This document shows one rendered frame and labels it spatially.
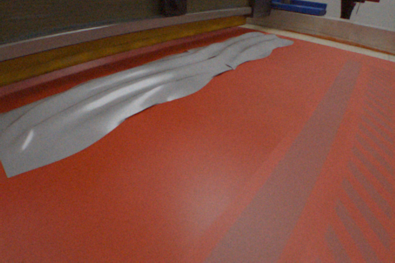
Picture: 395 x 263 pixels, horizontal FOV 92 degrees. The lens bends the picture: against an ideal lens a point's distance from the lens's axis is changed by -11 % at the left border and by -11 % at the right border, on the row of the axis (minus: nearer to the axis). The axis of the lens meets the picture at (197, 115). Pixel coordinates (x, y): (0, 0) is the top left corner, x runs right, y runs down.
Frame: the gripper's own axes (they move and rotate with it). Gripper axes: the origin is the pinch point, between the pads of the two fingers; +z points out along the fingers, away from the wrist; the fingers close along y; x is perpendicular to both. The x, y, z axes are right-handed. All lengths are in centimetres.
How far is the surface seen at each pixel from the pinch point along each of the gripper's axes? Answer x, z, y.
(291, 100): -2.0, 5.9, 16.9
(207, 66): -2.3, 5.3, 9.1
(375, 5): 200, 3, 16
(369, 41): 25.3, 4.8, 20.4
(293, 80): 1.8, 5.9, 15.7
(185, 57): -2.5, 5.1, 6.5
